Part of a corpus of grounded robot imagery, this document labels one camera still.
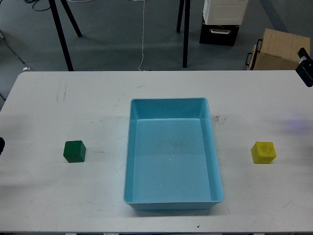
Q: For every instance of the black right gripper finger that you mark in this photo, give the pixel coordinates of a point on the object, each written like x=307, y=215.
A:
x=305, y=67

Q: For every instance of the yellow wooden cube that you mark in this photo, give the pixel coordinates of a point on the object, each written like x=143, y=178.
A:
x=263, y=152

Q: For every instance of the green wooden cube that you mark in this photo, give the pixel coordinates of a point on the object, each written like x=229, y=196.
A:
x=74, y=151

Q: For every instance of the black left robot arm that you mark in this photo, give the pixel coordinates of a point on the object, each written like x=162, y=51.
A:
x=2, y=145

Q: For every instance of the black table leg center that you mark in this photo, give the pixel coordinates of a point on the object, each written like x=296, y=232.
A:
x=187, y=4

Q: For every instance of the black slanted leg center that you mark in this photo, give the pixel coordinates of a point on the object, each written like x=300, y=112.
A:
x=180, y=14

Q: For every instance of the light blue plastic bin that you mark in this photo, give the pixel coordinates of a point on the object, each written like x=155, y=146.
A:
x=171, y=161

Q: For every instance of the black slanted table leg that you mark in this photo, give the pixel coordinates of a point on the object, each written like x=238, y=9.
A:
x=71, y=17

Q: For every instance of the black table leg far left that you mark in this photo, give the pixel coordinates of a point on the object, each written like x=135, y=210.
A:
x=60, y=33

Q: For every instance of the wooden crate with black handles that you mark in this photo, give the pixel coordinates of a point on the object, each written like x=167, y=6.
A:
x=277, y=50

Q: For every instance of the black storage box with handle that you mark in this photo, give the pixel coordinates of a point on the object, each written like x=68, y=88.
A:
x=223, y=35

